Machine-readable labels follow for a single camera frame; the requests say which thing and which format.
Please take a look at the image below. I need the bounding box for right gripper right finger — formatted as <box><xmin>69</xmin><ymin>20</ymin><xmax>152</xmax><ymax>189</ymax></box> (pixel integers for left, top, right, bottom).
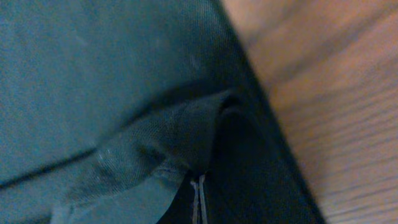
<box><xmin>198</xmin><ymin>175</ymin><xmax>208</xmax><ymax>224</ymax></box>

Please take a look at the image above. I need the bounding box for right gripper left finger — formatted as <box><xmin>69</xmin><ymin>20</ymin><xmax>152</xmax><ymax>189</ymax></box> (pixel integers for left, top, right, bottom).
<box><xmin>190</xmin><ymin>180</ymin><xmax>200</xmax><ymax>224</ymax></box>

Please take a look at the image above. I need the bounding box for black t-shirt with white logo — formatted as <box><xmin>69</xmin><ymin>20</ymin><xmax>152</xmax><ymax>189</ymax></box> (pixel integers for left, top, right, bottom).
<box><xmin>1</xmin><ymin>1</ymin><xmax>325</xmax><ymax>223</ymax></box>

